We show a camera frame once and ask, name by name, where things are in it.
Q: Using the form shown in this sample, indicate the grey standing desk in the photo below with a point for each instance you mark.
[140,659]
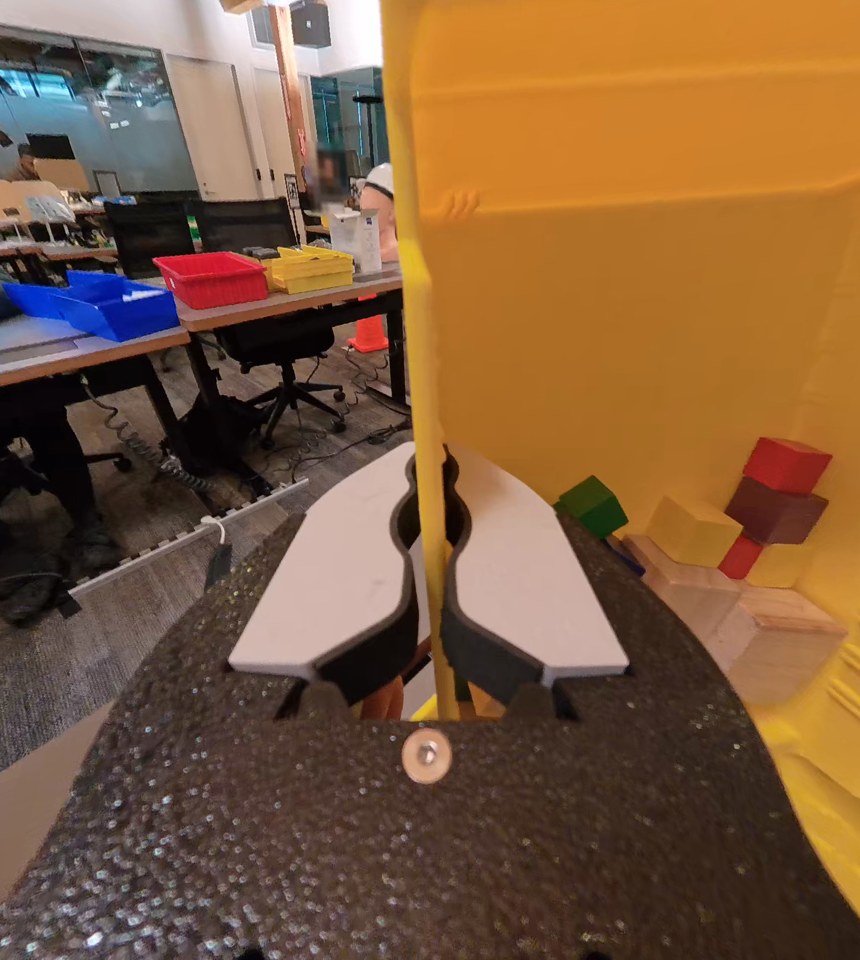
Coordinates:
[17,352]

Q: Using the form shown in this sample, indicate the wooden post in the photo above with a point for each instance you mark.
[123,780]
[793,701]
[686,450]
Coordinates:
[287,90]

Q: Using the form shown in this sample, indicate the black wall speaker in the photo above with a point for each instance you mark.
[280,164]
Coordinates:
[310,22]

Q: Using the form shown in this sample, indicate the large blue plastic bin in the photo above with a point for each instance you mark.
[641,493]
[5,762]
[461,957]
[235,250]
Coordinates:
[122,315]

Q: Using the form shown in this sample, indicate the mannequin head with white cap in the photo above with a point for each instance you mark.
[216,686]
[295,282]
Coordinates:
[383,191]

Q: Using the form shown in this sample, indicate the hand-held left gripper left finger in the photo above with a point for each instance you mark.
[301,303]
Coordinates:
[325,585]

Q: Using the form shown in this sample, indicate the black mesh office chair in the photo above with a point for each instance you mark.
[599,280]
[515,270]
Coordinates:
[272,345]

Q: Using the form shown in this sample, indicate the red plastic bin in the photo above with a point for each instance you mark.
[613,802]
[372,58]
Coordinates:
[212,286]

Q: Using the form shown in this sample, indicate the yellow plastic box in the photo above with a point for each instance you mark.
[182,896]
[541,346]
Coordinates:
[624,300]

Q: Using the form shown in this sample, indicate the white cardboard carton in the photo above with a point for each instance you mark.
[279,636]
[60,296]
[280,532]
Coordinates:
[355,240]

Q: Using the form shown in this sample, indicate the stacked yellow plastic bins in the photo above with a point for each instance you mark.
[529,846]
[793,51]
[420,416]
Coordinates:
[313,274]

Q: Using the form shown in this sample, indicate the orange traffic cone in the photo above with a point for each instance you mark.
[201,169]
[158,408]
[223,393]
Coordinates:
[370,334]

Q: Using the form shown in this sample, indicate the grey desk with black legs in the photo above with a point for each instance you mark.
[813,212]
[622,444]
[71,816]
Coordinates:
[295,301]

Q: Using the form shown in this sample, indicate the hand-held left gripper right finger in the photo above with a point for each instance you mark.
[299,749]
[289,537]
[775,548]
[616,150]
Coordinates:
[527,592]

